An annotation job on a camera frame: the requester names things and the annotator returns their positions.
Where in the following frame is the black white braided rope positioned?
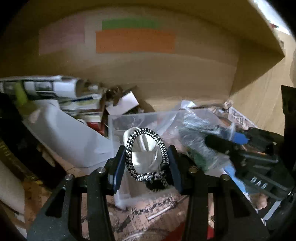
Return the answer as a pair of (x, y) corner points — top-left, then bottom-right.
(124, 127), (170, 189)

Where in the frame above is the clear plastic bag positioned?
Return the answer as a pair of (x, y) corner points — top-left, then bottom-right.
(159, 108), (236, 172)

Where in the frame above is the white drawstring pouch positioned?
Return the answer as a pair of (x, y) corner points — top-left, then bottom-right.
(123, 127), (162, 175)

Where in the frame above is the green striped sock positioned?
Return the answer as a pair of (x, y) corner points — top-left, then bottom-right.
(191, 150), (208, 172)

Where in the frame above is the person's hand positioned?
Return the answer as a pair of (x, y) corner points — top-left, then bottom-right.
(250, 193), (268, 210)

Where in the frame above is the clear plastic storage bin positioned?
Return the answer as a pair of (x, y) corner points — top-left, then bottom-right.
(109, 108), (235, 208)

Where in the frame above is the white paper sheet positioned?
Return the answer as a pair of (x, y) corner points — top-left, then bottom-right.
(23, 99), (113, 168)

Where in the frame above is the metal rod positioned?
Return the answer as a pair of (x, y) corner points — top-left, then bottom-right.
(147, 196), (188, 221)

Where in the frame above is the small cardboard box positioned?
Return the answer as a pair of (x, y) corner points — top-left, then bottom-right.
(106, 91), (139, 115)

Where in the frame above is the red card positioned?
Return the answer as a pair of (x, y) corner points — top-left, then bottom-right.
(162, 222), (214, 241)

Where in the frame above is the rolled newspaper stack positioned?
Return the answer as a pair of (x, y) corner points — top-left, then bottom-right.
(1, 75), (90, 98)

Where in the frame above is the dark wine bottle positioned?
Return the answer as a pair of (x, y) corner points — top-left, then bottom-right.
(1, 94), (66, 190)

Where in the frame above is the cream ceramic mug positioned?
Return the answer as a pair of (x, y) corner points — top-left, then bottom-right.
(0, 162), (25, 214)

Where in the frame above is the orange sticky note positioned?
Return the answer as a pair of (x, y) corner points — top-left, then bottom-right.
(96, 29), (176, 54)

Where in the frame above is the green sticky note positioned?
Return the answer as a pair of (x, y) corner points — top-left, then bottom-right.
(102, 18), (159, 30)

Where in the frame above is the pink sticky note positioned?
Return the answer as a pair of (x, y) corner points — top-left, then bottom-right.
(38, 16), (85, 55)

